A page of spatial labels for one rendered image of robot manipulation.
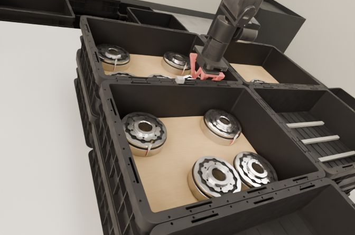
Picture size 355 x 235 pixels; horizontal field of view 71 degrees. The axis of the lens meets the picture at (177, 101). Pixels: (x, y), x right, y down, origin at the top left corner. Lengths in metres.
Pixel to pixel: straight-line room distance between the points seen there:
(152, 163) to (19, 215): 0.26
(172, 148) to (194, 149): 0.06
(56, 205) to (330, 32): 3.86
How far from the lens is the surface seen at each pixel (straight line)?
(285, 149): 0.64
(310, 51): 4.16
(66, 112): 0.78
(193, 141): 0.61
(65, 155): 0.67
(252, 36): 0.72
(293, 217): 0.62
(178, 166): 0.54
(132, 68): 0.78
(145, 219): 0.34
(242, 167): 0.58
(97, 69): 0.55
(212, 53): 0.67
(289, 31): 2.48
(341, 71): 3.95
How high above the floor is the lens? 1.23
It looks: 35 degrees down
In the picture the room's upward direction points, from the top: 23 degrees clockwise
